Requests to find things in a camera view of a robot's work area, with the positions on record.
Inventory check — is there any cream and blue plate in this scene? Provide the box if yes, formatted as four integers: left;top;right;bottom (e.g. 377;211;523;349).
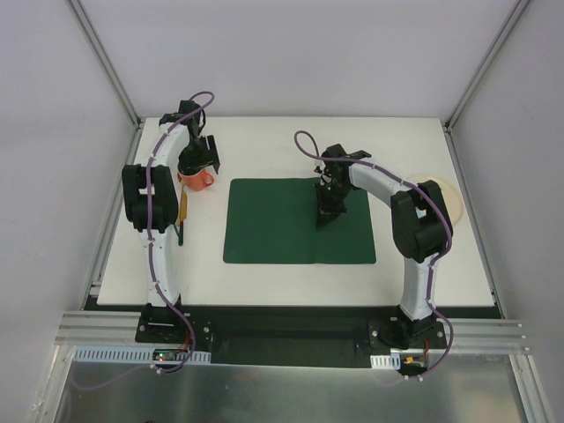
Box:
408;174;464;226

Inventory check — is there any aluminium rail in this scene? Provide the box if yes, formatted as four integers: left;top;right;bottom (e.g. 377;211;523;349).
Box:
55;310;140;345

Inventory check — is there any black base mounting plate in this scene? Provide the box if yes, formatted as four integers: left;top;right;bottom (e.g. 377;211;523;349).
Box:
135;305;447;368

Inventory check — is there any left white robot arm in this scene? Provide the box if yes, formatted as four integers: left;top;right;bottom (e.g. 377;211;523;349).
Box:
122;97;220;308

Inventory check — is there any right white cable duct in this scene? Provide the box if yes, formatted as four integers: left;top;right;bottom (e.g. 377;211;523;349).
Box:
370;352;401;371

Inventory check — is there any orange mug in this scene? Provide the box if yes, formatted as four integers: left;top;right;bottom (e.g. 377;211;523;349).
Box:
177;169;215;192

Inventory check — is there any left aluminium frame post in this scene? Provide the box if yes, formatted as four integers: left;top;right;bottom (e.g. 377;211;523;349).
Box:
65;0;142;127

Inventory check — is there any gold knife black handle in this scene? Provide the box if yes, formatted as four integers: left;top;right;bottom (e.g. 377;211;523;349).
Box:
178;189;188;246

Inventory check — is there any left white cable duct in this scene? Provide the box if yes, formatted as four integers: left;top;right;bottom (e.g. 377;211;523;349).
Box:
73;345;212;366

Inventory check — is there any right aluminium frame post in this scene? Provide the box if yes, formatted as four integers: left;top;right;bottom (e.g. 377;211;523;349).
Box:
442;0;532;131

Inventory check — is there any dark green placemat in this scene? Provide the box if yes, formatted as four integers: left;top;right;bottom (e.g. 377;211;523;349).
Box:
223;178;376;264

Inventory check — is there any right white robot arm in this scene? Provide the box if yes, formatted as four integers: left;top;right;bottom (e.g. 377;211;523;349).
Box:
315;144;453;350

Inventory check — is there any gold spoon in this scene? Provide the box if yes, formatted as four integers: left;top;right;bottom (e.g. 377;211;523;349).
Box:
177;185;187;225

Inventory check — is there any aluminium frame post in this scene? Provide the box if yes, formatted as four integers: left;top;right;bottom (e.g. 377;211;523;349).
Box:
65;0;142;127
442;0;532;131

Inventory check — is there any white cable duct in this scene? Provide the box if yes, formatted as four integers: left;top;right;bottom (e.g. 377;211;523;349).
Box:
370;352;401;371
73;345;212;366

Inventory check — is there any blue fork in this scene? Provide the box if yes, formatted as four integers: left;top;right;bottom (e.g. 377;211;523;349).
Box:
173;224;183;246

